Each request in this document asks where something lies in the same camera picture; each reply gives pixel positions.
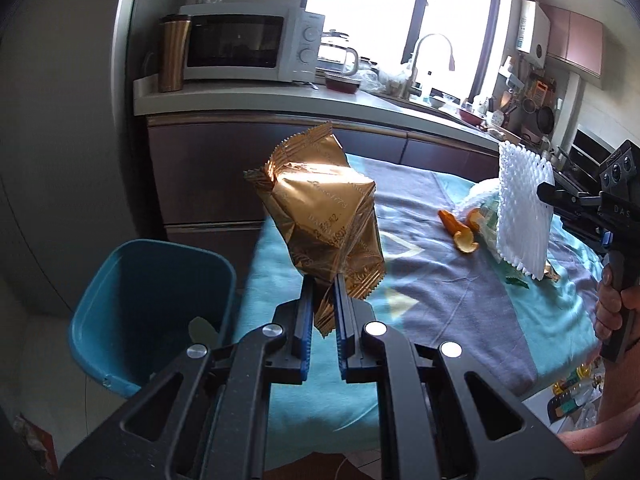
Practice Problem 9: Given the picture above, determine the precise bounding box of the glass kettle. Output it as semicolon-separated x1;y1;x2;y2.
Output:
316;30;360;81

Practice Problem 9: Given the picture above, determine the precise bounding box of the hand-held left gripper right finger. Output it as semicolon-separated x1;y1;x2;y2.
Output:
334;272;586;480

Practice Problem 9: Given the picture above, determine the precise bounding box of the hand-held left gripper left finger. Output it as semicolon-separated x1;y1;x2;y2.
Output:
60;275;316;480

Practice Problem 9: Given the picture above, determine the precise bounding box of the teal grey printed blanket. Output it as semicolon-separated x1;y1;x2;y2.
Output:
231;152;608;471

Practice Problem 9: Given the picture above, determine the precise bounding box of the white water heater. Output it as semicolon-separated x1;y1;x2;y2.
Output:
516;0;551;68

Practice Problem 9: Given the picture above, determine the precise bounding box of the kitchen window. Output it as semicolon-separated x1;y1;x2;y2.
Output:
305;0;511;106

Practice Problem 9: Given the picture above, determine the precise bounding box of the white microwave oven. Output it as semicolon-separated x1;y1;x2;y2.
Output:
178;4;319;84

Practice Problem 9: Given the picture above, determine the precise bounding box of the grey refrigerator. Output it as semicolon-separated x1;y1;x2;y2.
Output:
0;0;166;318

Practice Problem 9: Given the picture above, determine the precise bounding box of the clear plastic bottle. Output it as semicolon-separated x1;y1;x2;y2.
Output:
477;200;501;261

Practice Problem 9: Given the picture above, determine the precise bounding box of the black oven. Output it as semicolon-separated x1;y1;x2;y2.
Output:
565;127;618;196

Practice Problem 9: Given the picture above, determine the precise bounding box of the small white foam net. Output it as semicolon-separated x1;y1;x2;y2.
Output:
452;180;501;216

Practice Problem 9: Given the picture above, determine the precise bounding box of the copper thermos flask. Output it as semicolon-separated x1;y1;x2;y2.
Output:
158;15;193;93

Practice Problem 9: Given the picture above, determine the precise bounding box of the kitchen faucet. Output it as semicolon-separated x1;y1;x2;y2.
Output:
400;33;456;101

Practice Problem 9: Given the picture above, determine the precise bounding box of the person's right forearm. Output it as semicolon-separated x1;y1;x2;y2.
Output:
557;357;640;455

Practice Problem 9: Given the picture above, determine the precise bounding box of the pink wall cabinet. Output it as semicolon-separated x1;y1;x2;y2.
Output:
542;4;605;78

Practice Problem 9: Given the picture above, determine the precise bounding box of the large orange peel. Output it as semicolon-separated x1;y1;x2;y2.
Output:
439;208;480;254

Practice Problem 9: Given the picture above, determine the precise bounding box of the brown kitchen counter cabinet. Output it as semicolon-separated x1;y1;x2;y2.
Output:
132;80;501;288

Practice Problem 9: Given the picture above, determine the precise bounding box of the red bowl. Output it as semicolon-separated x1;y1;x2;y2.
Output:
324;71;362;95

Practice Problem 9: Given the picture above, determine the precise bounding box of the person's right hand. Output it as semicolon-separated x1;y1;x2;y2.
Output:
594;262;626;348

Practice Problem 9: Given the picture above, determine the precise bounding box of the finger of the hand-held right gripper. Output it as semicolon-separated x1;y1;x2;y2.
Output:
536;182;601;207
552;207;608;233

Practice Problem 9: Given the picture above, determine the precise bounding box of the large white foam net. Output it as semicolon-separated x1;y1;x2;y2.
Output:
495;141;556;282

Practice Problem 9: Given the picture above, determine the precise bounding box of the gold snack packet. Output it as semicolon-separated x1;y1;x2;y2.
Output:
243;122;386;338

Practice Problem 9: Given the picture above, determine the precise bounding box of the blue plastic bin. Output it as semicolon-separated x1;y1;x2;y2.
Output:
68;238;238;400

